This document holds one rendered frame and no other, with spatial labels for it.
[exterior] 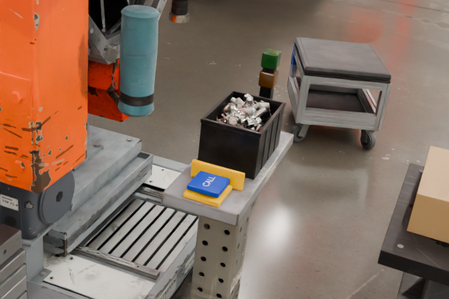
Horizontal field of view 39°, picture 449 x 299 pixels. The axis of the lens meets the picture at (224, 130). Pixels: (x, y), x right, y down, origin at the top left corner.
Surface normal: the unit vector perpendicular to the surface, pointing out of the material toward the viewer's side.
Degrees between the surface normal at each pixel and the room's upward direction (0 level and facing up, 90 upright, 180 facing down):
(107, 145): 0
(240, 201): 0
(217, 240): 90
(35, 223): 90
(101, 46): 90
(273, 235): 0
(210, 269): 90
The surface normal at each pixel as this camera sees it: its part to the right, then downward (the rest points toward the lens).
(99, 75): -0.33, 0.21
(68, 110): 0.93, 0.24
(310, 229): 0.11, -0.90
